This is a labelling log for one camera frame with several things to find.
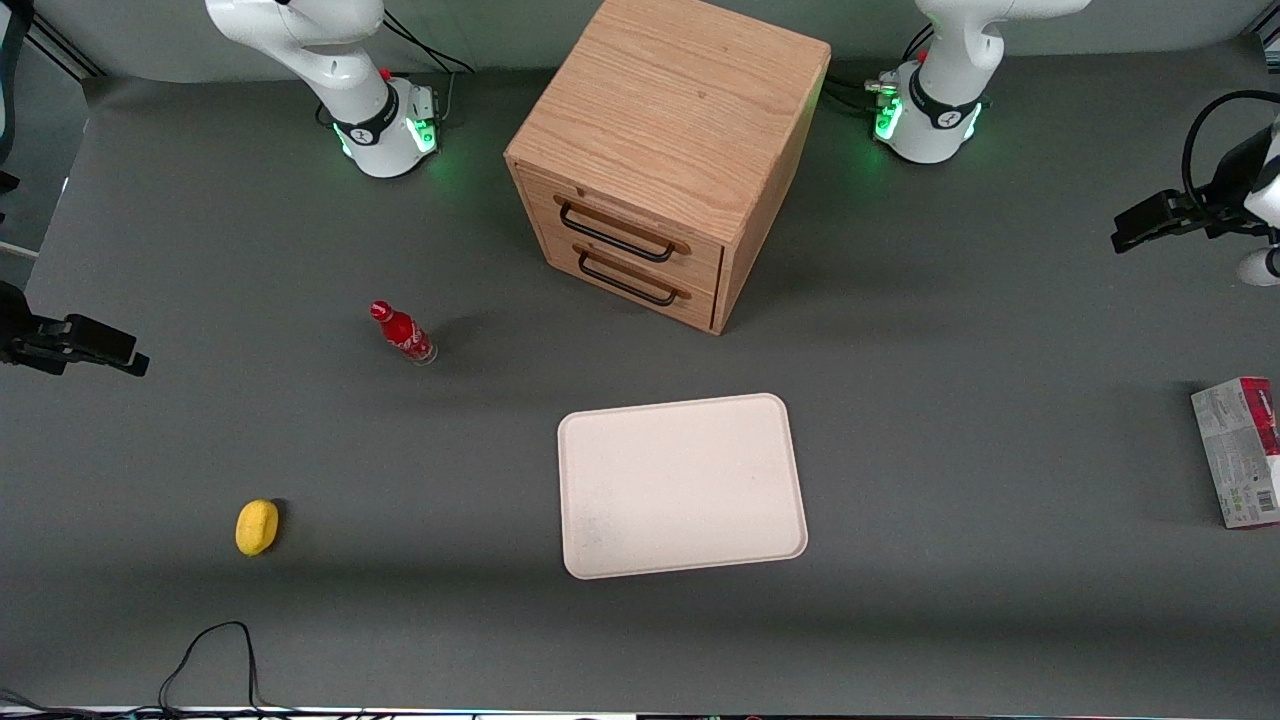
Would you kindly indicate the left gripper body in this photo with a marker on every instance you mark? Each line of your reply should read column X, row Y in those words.
column 1215, row 205

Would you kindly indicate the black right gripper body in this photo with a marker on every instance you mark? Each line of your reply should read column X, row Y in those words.
column 20, row 338

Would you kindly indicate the red cookie box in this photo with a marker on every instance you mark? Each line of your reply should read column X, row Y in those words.
column 1240, row 450

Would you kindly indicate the beige rectangular tray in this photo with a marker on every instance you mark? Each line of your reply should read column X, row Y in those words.
column 680, row 485

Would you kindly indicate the yellow lemon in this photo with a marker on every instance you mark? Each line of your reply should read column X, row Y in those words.
column 256, row 527

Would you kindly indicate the dark grey table mat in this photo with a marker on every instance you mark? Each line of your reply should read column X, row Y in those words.
column 950, row 400

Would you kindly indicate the red cola bottle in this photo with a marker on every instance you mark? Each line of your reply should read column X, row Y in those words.
column 403, row 333

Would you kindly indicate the oak wooden drawer cabinet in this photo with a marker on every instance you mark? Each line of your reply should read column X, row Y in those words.
column 680, row 110

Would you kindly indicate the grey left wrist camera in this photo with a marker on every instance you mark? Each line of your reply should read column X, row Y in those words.
column 1262, row 268

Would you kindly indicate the aluminium frame rail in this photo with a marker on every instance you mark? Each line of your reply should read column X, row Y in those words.
column 60, row 50

